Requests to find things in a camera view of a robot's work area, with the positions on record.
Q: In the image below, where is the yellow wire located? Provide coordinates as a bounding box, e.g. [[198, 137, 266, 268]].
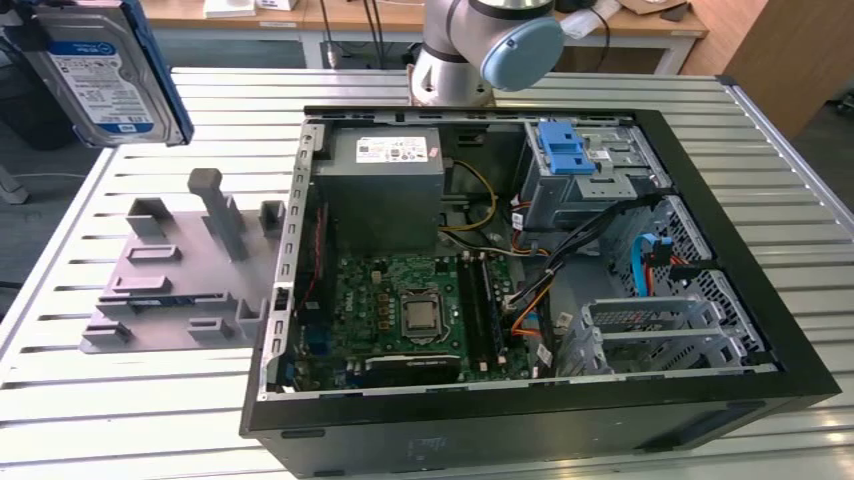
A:
[[437, 159, 499, 234]]

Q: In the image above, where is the metal disk bay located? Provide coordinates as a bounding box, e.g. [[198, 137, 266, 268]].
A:
[[556, 294, 761, 376]]

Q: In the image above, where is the white box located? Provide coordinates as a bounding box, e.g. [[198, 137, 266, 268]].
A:
[[202, 0, 258, 19]]

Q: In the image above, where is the orange wire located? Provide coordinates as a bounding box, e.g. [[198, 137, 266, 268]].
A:
[[509, 304, 543, 342]]

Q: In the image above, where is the black cable bundle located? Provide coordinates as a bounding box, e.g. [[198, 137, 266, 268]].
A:
[[505, 194, 668, 311]]

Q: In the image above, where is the blue plastic drive latch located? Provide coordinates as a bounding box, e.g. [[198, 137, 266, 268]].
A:
[[536, 122, 595, 176]]

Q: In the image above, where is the hard disk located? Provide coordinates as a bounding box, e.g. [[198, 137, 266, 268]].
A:
[[29, 0, 196, 149]]

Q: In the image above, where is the black open PC case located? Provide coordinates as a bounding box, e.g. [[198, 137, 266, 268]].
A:
[[237, 104, 843, 479]]

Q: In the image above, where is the brown cardboard piece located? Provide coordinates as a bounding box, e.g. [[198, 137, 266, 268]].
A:
[[616, 0, 688, 16]]

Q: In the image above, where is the power wire with black plug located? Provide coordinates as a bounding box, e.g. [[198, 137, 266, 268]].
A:
[[656, 252, 720, 284]]

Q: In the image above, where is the wooden desk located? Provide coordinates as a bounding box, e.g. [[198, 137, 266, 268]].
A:
[[142, 0, 708, 76]]

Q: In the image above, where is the wooden cabinet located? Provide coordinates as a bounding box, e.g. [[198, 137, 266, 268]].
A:
[[679, 0, 854, 141]]

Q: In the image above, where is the grey power supply unit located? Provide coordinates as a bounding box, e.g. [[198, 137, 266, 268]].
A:
[[312, 124, 447, 256]]

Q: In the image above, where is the blue data wire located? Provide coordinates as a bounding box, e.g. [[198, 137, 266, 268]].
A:
[[625, 232, 675, 300]]

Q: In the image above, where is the black RAM stick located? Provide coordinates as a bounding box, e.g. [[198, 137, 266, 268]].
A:
[[479, 257, 508, 366]]

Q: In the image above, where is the black graphics card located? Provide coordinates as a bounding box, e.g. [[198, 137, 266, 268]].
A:
[[362, 352, 463, 389]]

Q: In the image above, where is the metal drive cage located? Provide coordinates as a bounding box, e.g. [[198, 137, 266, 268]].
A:
[[519, 119, 672, 236]]

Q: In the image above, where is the grey parts rack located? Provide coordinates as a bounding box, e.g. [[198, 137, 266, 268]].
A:
[[78, 167, 288, 356]]

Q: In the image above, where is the green motherboard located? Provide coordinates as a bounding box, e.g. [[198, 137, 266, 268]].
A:
[[292, 252, 535, 391]]

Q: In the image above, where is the blue-green RAM stick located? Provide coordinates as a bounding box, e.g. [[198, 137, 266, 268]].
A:
[[128, 294, 200, 308]]

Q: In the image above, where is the red black twisted wire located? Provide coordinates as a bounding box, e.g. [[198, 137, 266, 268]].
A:
[[314, 202, 333, 281]]

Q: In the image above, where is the silver CPU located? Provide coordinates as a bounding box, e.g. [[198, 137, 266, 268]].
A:
[[403, 297, 441, 336]]

